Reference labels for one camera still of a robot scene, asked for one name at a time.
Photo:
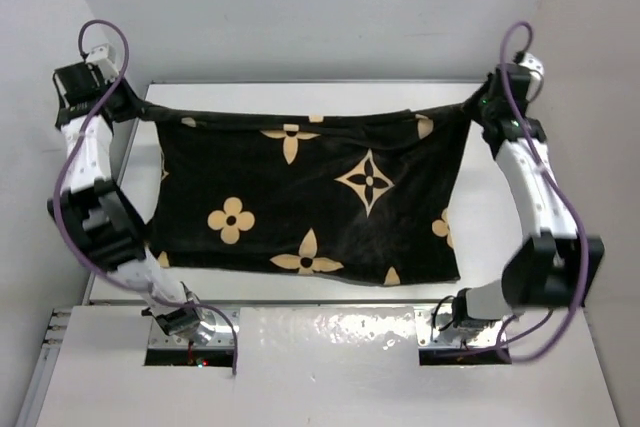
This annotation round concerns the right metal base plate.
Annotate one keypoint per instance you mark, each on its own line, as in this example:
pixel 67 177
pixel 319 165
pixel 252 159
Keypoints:
pixel 432 335

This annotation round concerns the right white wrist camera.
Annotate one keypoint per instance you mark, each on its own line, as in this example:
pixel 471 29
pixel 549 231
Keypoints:
pixel 535 67

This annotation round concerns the black floral pillowcase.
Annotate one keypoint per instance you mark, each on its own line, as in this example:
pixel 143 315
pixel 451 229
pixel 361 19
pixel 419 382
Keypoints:
pixel 363 199

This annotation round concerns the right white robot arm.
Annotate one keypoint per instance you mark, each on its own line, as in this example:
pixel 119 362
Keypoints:
pixel 555 265

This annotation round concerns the metal base plate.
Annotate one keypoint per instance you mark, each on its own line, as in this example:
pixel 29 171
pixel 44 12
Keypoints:
pixel 212 330
pixel 432 335

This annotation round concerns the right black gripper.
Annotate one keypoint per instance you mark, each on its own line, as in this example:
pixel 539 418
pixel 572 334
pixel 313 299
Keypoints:
pixel 485 87

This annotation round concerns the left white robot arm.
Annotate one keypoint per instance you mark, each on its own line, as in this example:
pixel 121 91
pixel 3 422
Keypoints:
pixel 97 220

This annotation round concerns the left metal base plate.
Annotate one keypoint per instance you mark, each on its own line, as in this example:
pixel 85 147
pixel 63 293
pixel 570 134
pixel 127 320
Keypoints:
pixel 212 330

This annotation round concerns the white front cover board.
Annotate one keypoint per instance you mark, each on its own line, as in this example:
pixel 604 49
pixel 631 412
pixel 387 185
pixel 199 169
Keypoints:
pixel 314 367

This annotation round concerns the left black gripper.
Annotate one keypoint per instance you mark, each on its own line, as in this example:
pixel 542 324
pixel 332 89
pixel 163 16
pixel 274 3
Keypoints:
pixel 122 105

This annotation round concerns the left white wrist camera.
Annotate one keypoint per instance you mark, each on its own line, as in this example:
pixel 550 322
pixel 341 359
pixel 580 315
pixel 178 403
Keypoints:
pixel 103 58

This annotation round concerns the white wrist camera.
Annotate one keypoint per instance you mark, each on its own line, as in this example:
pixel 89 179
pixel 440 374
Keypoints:
pixel 535 67
pixel 103 58

